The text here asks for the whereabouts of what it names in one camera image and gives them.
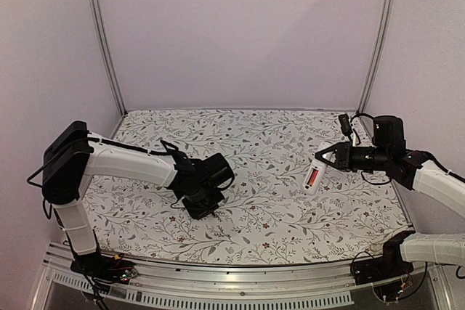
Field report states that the red battery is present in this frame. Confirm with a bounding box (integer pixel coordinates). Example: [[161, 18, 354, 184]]
[[307, 168, 319, 187]]

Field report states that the white remote control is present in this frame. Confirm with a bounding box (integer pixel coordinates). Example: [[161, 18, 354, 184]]
[[302, 142, 334, 195]]

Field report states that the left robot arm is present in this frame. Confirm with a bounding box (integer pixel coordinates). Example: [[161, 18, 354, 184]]
[[41, 121, 235, 277]]

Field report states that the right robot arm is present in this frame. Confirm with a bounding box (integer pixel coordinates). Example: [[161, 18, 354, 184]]
[[304, 114, 464, 278]]

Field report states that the floral patterned table mat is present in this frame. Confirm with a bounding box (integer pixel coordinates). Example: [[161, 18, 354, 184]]
[[84, 110, 410, 265]]

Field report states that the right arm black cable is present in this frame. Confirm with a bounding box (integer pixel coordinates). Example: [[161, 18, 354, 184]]
[[361, 170, 393, 184]]

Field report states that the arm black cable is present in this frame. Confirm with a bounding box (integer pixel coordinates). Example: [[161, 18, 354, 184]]
[[361, 170, 393, 184], [159, 139, 190, 166]]

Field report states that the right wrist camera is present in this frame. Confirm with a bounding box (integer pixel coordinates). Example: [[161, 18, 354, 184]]
[[338, 114, 352, 136]]

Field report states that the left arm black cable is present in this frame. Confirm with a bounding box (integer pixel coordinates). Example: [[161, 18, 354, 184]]
[[159, 139, 190, 166]]

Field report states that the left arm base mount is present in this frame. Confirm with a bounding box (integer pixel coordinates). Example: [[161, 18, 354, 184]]
[[71, 250, 138, 284]]

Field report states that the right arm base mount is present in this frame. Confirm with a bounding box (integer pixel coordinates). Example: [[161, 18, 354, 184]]
[[349, 248, 414, 285]]

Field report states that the front aluminium rail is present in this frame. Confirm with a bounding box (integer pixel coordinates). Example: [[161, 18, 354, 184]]
[[31, 242, 455, 309]]

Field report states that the right aluminium frame post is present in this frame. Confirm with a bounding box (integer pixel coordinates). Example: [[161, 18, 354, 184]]
[[357, 0, 395, 112]]

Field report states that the aluminium frame post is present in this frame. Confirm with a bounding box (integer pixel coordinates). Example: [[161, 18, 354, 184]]
[[357, 0, 395, 112], [89, 0, 127, 116]]

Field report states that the left aluminium frame post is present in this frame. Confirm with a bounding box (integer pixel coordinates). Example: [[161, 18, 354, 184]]
[[89, 0, 127, 116]]

